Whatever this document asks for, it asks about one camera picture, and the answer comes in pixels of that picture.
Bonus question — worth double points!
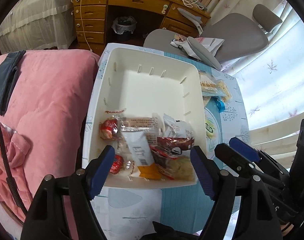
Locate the small red candy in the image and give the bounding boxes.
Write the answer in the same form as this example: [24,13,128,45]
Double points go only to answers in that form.
[110,154,124,174]

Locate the green pineapple cake packet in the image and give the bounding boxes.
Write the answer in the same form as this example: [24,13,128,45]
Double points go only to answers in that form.
[205,119,216,139]

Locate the blue foil candy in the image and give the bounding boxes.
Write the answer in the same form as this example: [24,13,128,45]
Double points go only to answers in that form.
[214,97,226,113]

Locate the dark chocolate brownie packet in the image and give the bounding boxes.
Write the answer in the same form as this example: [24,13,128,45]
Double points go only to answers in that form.
[157,137,195,157]

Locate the red candy packet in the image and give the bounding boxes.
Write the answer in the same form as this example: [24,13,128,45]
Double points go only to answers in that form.
[99,118,119,140]

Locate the red white snack packet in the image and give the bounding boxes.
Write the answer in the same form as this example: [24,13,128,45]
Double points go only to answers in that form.
[163,114,193,138]

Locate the Fuji snow bread packet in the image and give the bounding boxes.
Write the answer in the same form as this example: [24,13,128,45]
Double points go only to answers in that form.
[199,72,226,96]

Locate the large clear bread packet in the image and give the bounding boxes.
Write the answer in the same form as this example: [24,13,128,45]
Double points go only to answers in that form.
[119,115,164,145]

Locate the white plastic storage bin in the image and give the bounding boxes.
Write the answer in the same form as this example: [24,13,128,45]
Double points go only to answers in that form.
[81,47,208,189]

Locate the rice crisp snack packet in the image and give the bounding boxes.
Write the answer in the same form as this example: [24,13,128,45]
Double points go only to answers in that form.
[216,80,232,103]

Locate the pink blanket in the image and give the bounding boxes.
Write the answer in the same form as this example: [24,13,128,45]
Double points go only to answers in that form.
[0,49,99,207]

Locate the white paper bag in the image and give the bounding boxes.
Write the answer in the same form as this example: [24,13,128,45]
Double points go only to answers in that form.
[170,37,224,59]

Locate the grey office chair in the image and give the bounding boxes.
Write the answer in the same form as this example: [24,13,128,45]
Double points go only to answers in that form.
[143,4,282,70]

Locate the dark blue cloth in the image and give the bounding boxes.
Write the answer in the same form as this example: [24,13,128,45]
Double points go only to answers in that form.
[0,50,26,116]

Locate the trash bin with bag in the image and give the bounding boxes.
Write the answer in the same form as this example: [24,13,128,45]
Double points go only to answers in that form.
[112,16,137,35]

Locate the wooden desk with drawers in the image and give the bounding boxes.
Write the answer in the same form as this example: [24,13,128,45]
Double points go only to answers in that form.
[72,0,210,55]

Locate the white lace bed cover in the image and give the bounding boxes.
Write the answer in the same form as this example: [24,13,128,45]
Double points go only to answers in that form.
[0,0,76,54]

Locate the black cable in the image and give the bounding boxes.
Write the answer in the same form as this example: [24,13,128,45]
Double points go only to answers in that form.
[0,109,28,217]

